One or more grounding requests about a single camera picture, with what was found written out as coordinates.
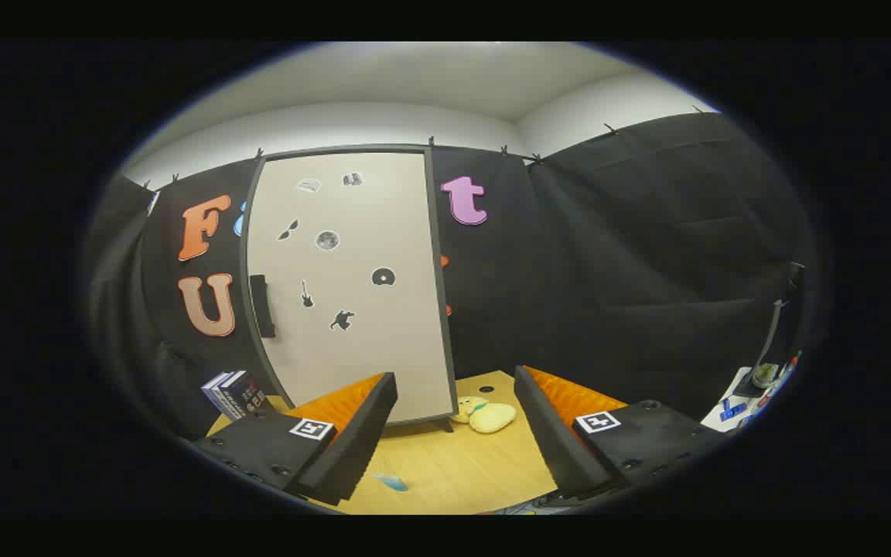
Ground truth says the yellow plush toy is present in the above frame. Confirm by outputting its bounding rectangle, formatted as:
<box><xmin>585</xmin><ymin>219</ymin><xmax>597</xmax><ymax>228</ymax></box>
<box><xmin>452</xmin><ymin>396</ymin><xmax>517</xmax><ymax>434</ymax></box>

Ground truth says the beige cabinet door black handle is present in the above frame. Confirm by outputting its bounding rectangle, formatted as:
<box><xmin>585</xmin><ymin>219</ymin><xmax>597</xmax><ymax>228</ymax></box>
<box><xmin>248</xmin><ymin>151</ymin><xmax>450</xmax><ymax>425</ymax></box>

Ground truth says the black backdrop cloth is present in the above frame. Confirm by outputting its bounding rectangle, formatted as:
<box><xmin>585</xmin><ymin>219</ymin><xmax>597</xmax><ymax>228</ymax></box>
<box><xmin>86</xmin><ymin>112</ymin><xmax>810</xmax><ymax>442</ymax></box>

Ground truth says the grey cabinet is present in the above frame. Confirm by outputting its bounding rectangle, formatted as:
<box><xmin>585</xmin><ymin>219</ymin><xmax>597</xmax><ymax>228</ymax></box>
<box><xmin>238</xmin><ymin>143</ymin><xmax>459</xmax><ymax>432</ymax></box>

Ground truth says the white side table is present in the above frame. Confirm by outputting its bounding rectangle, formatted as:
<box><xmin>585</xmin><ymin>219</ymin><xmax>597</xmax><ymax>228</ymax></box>
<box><xmin>701</xmin><ymin>364</ymin><xmax>794</xmax><ymax>434</ymax></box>

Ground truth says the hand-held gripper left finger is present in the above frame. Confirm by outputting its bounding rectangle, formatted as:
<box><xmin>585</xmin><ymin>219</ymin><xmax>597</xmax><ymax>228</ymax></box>
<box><xmin>194</xmin><ymin>371</ymin><xmax>400</xmax><ymax>507</ymax></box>

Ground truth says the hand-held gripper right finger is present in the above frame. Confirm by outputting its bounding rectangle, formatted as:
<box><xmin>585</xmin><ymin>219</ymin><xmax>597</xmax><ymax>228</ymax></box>
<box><xmin>514</xmin><ymin>365</ymin><xmax>729</xmax><ymax>500</ymax></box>

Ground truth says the blue spine book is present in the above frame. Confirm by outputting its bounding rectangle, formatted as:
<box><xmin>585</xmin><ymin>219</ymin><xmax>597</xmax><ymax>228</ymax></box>
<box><xmin>200</xmin><ymin>374</ymin><xmax>234</xmax><ymax>421</ymax></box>
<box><xmin>212</xmin><ymin>371</ymin><xmax>249</xmax><ymax>421</ymax></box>

